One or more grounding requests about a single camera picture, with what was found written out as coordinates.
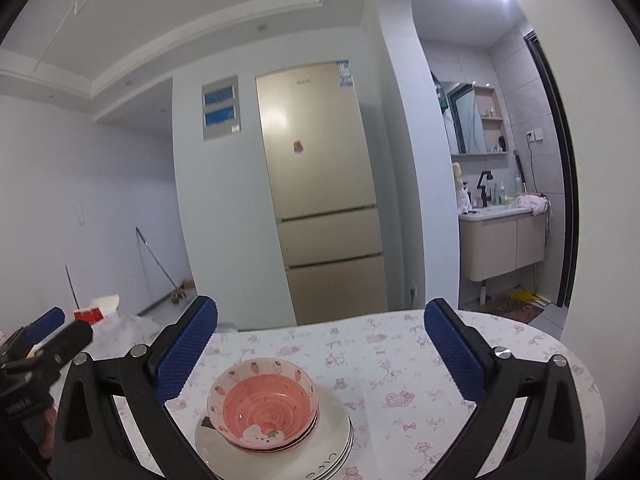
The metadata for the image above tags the long metal rod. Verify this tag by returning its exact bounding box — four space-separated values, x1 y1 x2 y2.
135 226 177 293

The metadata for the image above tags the black faucet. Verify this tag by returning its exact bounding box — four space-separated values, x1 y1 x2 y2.
475 170 496 207

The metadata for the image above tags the pink ribbed bowl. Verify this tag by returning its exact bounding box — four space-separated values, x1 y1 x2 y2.
240 410 319 456

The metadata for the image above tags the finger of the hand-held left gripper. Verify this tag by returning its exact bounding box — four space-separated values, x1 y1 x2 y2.
27 320 95 366
22 306 66 348

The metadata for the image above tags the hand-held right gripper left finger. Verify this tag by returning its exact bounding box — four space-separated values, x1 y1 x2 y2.
47 295 219 480

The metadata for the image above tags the black door frame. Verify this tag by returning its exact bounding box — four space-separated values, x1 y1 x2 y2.
524 32 581 308

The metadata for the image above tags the grey wall distribution panel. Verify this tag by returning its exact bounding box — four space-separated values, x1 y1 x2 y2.
201 75 241 143

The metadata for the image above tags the pink strawberry print bowl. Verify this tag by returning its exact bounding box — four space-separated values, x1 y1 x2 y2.
206 357 317 451

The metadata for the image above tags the bathroom mirror cabinet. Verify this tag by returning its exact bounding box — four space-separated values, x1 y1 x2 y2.
432 80 511 156

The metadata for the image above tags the pink printed white tablecloth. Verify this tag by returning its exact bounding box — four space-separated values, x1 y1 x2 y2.
92 309 608 480

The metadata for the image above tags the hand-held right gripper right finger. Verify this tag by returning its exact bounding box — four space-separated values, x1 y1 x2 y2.
424 297 588 480

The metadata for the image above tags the beige bathroom vanity cabinet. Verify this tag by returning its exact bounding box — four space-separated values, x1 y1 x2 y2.
459 207 548 283

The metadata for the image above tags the pale doll figure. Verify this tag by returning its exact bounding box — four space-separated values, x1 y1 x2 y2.
451 161 473 213

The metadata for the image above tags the thin short rod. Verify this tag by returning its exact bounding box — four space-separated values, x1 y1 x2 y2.
63 259 80 309

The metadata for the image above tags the small white lettered plate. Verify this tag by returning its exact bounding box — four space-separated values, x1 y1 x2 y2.
195 390 351 480

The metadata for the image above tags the pink towel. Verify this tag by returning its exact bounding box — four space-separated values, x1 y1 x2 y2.
515 192 553 218

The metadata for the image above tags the beige refrigerator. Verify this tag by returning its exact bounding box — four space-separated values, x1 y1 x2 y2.
255 59 390 327

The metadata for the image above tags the brown bathroom rug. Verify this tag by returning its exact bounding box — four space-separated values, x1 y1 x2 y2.
492 292 543 323

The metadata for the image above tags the red and white box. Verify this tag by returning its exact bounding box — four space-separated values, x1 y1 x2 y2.
74 294 121 323

